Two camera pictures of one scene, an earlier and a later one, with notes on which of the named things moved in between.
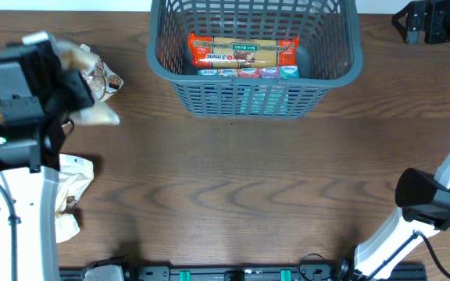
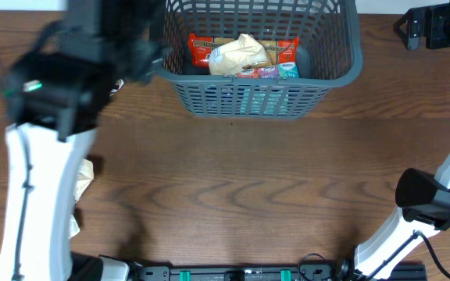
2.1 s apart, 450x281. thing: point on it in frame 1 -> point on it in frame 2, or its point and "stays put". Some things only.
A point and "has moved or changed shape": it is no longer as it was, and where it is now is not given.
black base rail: (345, 272) stays put
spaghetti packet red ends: (243, 51) stays put
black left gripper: (71, 80) -> (137, 64)
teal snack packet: (264, 101) stays put
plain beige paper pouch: (76, 58) has moved or changed shape
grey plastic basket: (330, 54) stays put
